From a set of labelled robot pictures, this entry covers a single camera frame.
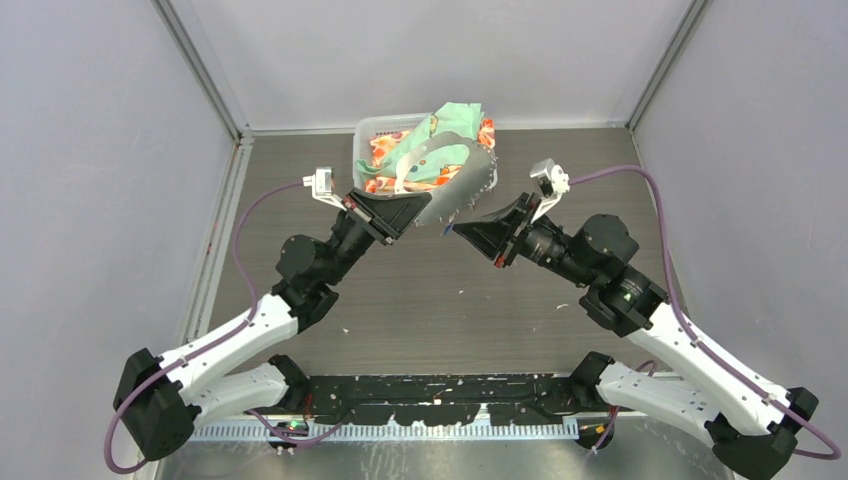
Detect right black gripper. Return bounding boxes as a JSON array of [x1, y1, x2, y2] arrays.
[[454, 190, 595, 287]]

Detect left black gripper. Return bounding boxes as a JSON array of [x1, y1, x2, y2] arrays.
[[321, 188, 430, 287]]

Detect perforated metal key plate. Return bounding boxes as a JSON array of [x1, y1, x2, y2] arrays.
[[392, 132, 497, 226]]

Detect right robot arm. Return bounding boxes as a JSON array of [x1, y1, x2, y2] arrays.
[[454, 193, 818, 479]]

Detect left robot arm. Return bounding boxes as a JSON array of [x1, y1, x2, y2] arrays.
[[103, 185, 433, 474]]

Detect orange patterned cloth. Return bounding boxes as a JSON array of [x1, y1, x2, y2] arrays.
[[360, 116, 466, 181]]

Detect white perforated plastic basket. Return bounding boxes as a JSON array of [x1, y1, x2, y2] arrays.
[[352, 113, 499, 200]]

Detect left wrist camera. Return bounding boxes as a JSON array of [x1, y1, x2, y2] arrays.
[[302, 167, 346, 211]]

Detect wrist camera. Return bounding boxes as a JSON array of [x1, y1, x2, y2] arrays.
[[530, 158, 571, 223], [302, 167, 346, 211]]

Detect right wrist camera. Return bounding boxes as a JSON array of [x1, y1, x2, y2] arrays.
[[530, 158, 571, 223]]

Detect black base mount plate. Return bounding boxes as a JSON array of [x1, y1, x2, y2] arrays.
[[243, 354, 637, 429]]

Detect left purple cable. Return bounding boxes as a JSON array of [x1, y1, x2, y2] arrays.
[[103, 181, 313, 476]]

